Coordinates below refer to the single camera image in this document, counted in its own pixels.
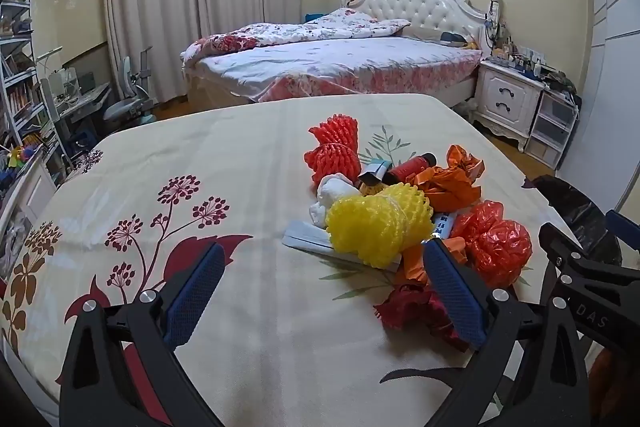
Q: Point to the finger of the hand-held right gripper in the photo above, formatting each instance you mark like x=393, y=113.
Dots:
x=622, y=229
x=557, y=239

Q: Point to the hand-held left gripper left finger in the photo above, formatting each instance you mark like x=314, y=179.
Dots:
x=195, y=287

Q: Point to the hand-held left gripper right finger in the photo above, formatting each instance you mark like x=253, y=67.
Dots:
x=452, y=287

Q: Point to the black lined trash can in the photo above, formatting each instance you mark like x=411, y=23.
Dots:
x=575, y=207

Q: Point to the orange plastic wrapper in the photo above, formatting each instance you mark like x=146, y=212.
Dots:
x=412, y=264

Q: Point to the dark red foil wrapper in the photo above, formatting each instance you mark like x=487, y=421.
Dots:
x=410, y=304

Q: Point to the yellow foam fruit net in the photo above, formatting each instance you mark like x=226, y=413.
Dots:
x=375, y=222

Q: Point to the orange plastic bag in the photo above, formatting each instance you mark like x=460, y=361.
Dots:
x=450, y=184

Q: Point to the red bottle with black cap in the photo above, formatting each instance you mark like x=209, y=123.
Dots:
x=407, y=169

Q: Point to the teal and white packet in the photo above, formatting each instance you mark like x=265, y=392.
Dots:
x=372, y=169

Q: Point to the crumpled red plastic bag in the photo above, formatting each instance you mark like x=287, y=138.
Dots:
x=495, y=242

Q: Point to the clear plastic drawer unit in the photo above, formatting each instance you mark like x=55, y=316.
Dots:
x=550, y=127

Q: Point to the gold cylinder bottle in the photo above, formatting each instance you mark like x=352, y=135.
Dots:
x=372, y=189

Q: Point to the white wardrobe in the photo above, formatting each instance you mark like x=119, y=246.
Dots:
x=610, y=82

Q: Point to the white tissue wad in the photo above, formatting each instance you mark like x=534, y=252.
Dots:
x=332, y=192

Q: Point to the white nightstand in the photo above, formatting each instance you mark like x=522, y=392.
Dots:
x=505, y=94

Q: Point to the white plastic bag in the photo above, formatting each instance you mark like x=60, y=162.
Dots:
x=465, y=108

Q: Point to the red foam fruit net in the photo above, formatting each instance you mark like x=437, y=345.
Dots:
x=330, y=164
x=335, y=132

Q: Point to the clutter of small bottles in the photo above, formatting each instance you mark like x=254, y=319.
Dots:
x=520, y=59

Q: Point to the white cabinet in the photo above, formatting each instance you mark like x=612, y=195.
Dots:
x=30, y=192

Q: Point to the grey desk chair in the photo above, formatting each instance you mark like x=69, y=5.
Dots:
x=125, y=109

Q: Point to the colourful plastic toy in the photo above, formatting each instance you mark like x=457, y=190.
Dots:
x=22, y=157

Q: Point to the grey study desk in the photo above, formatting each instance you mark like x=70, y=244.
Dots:
x=82, y=99

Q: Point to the dark blue cushion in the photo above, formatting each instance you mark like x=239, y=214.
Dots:
x=455, y=38

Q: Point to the beige pillow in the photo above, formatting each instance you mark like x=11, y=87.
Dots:
x=425, y=33

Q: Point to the pink floral bed sheet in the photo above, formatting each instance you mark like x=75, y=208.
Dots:
x=350, y=62

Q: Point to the floral quilt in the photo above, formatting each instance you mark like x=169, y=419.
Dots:
x=280, y=32

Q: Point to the white desk lamp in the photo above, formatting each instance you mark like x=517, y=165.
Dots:
x=50, y=52

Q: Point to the white bed with tufted headboard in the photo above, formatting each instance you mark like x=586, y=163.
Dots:
x=415, y=2

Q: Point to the white bookshelf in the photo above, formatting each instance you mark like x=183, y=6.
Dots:
x=20, y=72

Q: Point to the beige curtains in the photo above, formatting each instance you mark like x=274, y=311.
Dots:
x=175, y=7

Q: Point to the blue cloth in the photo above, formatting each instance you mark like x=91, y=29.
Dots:
x=315, y=17

